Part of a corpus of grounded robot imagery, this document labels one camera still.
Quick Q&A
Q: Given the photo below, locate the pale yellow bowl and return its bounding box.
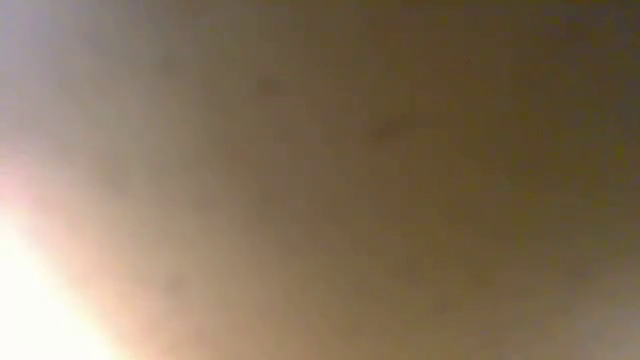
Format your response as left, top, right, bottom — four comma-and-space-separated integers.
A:
0, 0, 640, 360

